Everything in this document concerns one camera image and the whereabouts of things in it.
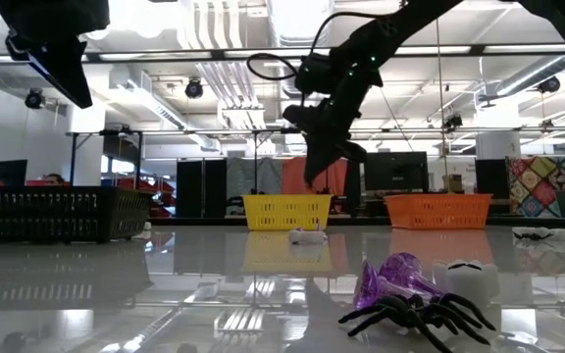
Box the colourful patchwork quilt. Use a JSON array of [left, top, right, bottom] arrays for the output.
[[505, 155, 565, 219]]

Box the black ceiling cable reel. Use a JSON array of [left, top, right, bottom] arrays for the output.
[[183, 76, 205, 101], [24, 87, 47, 111], [536, 75, 562, 95]]

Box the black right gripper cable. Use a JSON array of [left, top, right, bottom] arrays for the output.
[[246, 11, 392, 82]]

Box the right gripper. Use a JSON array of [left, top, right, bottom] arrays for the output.
[[303, 95, 368, 187]]

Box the person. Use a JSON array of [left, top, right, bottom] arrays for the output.
[[40, 172, 67, 187]]

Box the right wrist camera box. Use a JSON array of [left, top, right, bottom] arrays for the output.
[[282, 103, 316, 133]]

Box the black plastic basket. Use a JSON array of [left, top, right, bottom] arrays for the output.
[[0, 184, 154, 245]]

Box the yellow plastic basket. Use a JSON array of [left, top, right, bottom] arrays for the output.
[[241, 193, 334, 232]]

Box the cardboard box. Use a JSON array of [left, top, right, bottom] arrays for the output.
[[441, 173, 465, 194]]

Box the white fuzzy toy skeleton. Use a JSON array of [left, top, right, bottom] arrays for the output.
[[511, 226, 565, 242], [287, 227, 328, 245], [432, 259, 501, 309]]

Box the black fuzzy toy spider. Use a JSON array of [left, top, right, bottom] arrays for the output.
[[512, 229, 554, 242], [337, 292, 498, 353]]

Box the orange hanging cloth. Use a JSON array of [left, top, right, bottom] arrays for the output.
[[281, 156, 349, 196]]

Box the grey hanging cloth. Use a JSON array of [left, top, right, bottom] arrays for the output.
[[226, 156, 283, 200]]

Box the black computer monitor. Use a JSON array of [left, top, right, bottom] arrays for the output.
[[0, 158, 29, 187], [363, 151, 431, 193], [474, 158, 510, 200]]

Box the orange plastic basket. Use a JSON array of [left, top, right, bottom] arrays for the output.
[[384, 192, 493, 230]]

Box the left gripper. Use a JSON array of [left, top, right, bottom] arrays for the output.
[[0, 0, 111, 109]]

